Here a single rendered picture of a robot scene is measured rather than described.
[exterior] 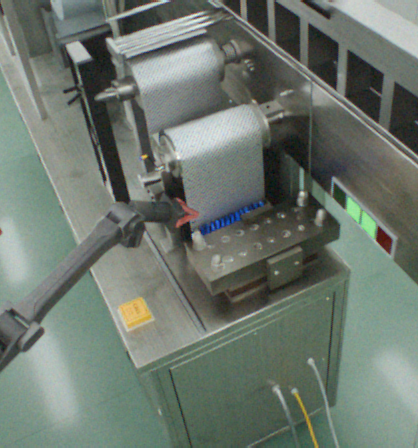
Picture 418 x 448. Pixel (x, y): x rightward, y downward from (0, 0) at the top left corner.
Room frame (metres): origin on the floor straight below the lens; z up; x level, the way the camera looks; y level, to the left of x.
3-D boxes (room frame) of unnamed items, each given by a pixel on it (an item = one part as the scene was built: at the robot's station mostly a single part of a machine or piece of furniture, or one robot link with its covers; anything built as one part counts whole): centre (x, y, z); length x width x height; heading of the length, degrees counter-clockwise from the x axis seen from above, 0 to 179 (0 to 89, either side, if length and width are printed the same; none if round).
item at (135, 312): (1.01, 0.24, 0.91); 0.07 x 0.07 x 0.02; 20
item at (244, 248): (1.13, -0.14, 1.00); 0.40 x 0.16 x 0.06; 110
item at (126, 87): (1.47, 0.18, 1.33); 0.06 x 0.06 x 0.06; 20
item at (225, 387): (2.14, 0.35, 0.43); 2.52 x 0.64 x 0.86; 20
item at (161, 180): (1.26, 0.12, 1.05); 0.06 x 0.05 x 0.31; 110
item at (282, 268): (1.05, -0.19, 0.96); 0.10 x 0.03 x 0.11; 110
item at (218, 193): (1.23, -0.06, 1.11); 0.23 x 0.01 x 0.18; 110
